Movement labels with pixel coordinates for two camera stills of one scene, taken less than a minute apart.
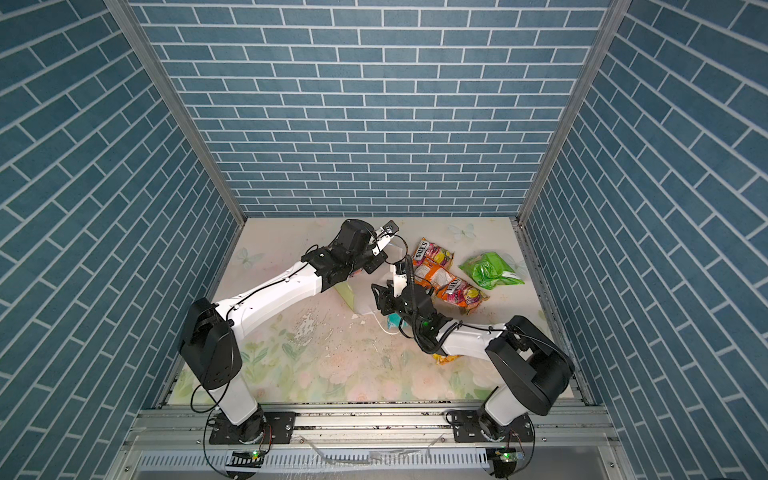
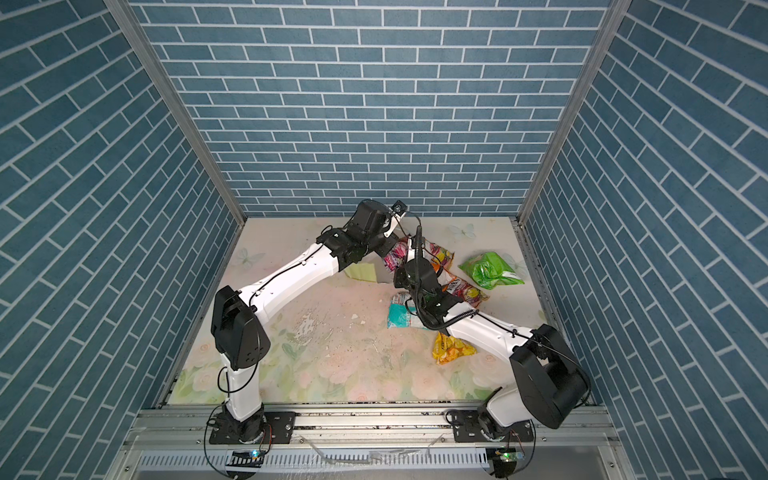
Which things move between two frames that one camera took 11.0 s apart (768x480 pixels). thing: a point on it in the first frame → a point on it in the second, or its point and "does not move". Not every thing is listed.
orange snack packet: [433, 252] does not move
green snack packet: [490, 270] does not move
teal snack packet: [395, 319] does not move
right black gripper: [386, 298] → [402, 273]
